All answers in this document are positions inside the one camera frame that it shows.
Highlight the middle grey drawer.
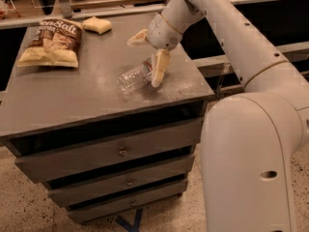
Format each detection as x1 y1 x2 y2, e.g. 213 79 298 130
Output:
48 154 194 207

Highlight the grey metal railing frame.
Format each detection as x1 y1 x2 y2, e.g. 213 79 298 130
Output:
1 0 309 87

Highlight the grey drawer cabinet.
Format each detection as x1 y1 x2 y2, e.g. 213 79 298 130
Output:
0 14 212 212

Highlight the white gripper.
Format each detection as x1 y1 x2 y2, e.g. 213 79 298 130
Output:
127 14 183 88

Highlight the brown sea salt chip bag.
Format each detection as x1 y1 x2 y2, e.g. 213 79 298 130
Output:
17 18 83 68

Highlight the bottom grey drawer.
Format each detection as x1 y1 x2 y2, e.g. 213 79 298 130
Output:
68 178 187 223

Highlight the grey drawer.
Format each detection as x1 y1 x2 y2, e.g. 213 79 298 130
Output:
68 178 187 223
15 118 203 183
48 154 194 207

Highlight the yellow sponge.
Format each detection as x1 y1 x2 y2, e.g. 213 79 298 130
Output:
82 16 112 35

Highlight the clear plastic water bottle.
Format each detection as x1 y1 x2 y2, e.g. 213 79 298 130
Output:
116 58 153 94

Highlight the top grey drawer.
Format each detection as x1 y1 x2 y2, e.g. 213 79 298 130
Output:
15 118 203 183

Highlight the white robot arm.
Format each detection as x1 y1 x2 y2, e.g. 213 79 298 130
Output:
128 0 309 232

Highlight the blue tape cross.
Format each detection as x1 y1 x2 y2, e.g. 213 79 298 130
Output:
115 208 144 232

